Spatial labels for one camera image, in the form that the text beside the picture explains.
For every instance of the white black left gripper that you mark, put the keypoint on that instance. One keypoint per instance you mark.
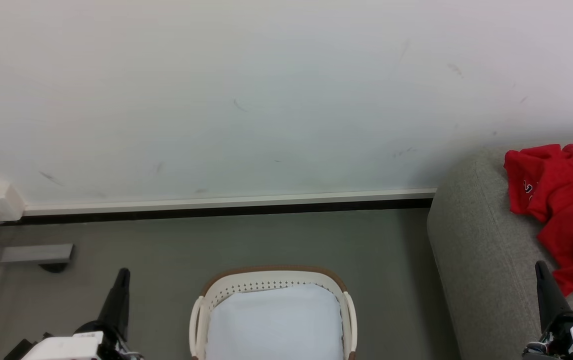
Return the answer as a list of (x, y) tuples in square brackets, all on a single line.
[(71, 347)]

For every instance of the red clothing with white print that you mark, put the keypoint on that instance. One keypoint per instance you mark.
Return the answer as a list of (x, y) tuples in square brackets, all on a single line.
[(566, 210)]

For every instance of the white laundry basket brown rim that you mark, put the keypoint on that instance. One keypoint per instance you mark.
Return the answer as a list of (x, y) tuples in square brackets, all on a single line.
[(246, 280)]

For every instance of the white cloth basket liner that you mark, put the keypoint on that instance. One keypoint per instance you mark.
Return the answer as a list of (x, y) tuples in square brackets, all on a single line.
[(274, 325)]

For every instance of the grey fabric sofa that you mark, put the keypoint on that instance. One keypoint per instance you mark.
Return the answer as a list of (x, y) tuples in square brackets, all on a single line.
[(481, 250)]

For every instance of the white black baseboard strip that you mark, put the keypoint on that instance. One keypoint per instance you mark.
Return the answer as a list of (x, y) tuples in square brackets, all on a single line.
[(216, 206)]

